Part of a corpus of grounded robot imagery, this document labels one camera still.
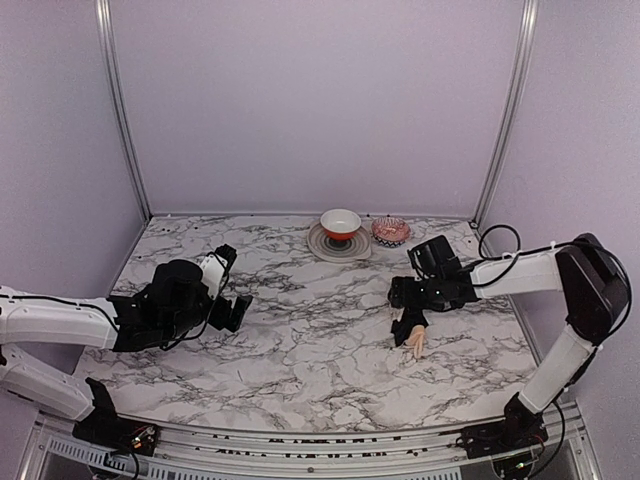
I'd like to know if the orange white bowl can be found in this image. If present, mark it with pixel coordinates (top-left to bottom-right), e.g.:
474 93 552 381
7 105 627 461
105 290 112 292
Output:
320 208 361 241

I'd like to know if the grey ringed plate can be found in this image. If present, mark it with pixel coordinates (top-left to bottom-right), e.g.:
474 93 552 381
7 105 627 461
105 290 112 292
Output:
306 222 372 264

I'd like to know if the red blue patterned bowl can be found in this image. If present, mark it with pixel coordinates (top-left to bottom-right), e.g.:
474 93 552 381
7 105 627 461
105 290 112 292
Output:
371 216 411 248

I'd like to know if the right aluminium frame post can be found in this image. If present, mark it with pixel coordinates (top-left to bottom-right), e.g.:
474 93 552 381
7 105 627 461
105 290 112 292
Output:
473 0 539 225

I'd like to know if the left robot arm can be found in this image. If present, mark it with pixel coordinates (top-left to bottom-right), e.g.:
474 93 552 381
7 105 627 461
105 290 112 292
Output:
1 245 253 456

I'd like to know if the aluminium front rail base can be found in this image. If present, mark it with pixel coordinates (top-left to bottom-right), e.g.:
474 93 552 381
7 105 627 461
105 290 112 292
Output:
16 402 603 479

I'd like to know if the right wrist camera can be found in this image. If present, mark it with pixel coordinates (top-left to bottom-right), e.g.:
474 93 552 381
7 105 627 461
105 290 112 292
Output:
408 235 461 280

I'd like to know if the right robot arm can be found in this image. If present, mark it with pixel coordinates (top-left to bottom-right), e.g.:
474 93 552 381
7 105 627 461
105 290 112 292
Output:
388 233 633 458

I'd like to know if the aluminium frame post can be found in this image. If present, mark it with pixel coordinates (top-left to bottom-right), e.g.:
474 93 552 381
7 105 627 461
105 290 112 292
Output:
473 0 539 225
95 0 152 224

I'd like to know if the beige folding umbrella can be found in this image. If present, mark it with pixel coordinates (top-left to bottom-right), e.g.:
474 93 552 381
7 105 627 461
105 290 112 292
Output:
392 309 429 360

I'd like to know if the left aluminium frame post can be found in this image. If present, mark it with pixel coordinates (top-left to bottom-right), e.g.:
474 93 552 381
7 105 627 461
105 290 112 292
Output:
95 0 152 224

